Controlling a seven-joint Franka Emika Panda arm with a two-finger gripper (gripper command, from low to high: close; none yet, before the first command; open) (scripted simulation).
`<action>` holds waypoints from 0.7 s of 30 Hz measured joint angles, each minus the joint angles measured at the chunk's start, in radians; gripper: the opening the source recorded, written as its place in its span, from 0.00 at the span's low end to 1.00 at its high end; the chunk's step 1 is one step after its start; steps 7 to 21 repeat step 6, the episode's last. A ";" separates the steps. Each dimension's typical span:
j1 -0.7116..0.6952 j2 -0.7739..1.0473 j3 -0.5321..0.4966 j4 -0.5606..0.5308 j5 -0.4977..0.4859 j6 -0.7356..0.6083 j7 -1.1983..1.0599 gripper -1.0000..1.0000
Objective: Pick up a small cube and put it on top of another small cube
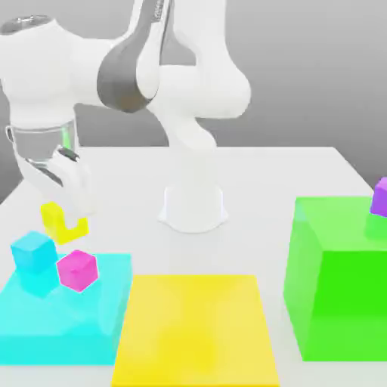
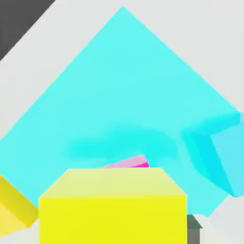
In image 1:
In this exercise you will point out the small cyan cube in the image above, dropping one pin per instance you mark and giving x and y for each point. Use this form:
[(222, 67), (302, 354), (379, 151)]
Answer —
[(33, 252)]

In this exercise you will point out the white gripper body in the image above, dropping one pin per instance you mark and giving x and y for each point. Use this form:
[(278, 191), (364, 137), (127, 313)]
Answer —
[(65, 187)]

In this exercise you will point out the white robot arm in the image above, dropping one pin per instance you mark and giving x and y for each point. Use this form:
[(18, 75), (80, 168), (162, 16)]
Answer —
[(193, 90)]

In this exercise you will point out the small purple cube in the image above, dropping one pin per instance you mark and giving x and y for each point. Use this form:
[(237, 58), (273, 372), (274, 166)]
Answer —
[(380, 198)]

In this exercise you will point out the large yellow box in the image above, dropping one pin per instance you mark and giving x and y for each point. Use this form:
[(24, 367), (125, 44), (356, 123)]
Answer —
[(193, 329)]

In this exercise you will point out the small yellow cube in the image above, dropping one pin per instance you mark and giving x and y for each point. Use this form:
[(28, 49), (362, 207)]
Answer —
[(56, 222)]

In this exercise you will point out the large cyan box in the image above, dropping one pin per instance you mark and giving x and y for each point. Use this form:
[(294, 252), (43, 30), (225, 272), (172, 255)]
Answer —
[(60, 320)]

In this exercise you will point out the large green box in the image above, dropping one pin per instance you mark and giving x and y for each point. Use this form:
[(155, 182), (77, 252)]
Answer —
[(338, 284)]

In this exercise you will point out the small magenta cube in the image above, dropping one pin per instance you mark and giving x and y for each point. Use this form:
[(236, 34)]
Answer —
[(78, 270)]

